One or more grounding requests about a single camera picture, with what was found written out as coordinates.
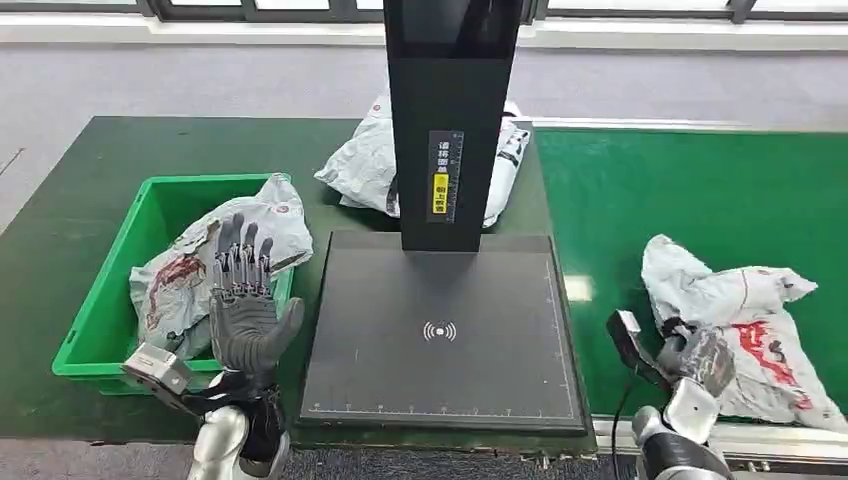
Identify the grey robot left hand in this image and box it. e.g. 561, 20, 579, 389
208, 212, 307, 377

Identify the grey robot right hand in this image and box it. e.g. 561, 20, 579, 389
655, 317, 737, 399

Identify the white parcel bag red print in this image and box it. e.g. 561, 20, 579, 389
640, 233, 848, 434

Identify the grey parcel bag red print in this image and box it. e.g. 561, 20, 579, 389
128, 172, 315, 361

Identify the green plastic crate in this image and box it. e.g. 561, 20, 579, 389
51, 173, 297, 397

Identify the green conveyor belt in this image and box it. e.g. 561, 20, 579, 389
534, 127, 848, 425

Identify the white crumpled parcel bag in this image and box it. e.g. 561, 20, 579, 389
313, 89, 533, 230

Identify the dark green table mat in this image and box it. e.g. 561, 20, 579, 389
0, 115, 598, 457

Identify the black scanner column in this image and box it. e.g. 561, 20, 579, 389
382, 0, 525, 254

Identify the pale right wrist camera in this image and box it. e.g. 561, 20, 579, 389
605, 309, 666, 387

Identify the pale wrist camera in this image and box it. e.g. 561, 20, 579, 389
605, 309, 666, 387
120, 341, 201, 418

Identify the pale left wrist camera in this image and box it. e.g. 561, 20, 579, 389
120, 341, 201, 418

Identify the black cable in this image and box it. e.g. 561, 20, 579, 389
610, 376, 639, 480

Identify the aluminium conveyor rail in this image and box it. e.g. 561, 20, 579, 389
590, 415, 848, 465

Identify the black scanner base plate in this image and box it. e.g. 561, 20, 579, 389
299, 229, 588, 436

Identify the dark window frame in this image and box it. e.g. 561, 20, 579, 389
0, 0, 848, 26

